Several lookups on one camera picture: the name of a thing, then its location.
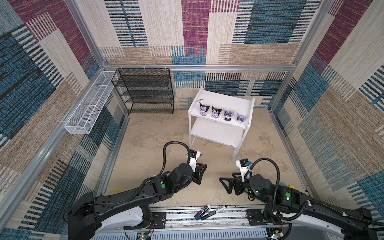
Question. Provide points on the black white marker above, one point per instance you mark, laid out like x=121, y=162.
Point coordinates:
x=210, y=214

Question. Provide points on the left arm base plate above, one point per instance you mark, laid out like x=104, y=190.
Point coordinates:
x=158, y=220

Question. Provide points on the purple hood Kuromi figure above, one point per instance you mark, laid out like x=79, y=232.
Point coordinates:
x=240, y=118

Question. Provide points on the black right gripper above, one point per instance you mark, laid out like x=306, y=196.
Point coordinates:
x=237, y=181

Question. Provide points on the black marker blue label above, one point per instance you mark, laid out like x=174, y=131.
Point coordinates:
x=201, y=212

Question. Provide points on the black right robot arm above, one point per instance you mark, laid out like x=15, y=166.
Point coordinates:
x=290, y=206

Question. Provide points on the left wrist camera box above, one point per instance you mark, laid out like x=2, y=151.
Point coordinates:
x=193, y=160

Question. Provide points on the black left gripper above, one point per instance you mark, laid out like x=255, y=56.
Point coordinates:
x=198, y=175

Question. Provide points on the white two-tier shelf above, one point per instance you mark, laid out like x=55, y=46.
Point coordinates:
x=231, y=134

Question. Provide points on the striped purple Kuromi figure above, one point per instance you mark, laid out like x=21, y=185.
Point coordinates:
x=216, y=112

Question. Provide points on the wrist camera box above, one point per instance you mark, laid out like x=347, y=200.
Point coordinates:
x=193, y=160
x=244, y=167

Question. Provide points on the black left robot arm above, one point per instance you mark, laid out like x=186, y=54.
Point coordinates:
x=130, y=209

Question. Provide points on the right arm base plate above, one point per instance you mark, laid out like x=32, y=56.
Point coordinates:
x=256, y=217

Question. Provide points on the black wire mesh shelf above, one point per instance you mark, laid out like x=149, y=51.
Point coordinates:
x=145, y=90

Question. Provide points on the white wire mesh basket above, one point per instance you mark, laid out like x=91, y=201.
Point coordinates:
x=87, y=112

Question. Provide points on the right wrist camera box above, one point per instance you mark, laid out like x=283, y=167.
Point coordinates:
x=244, y=167

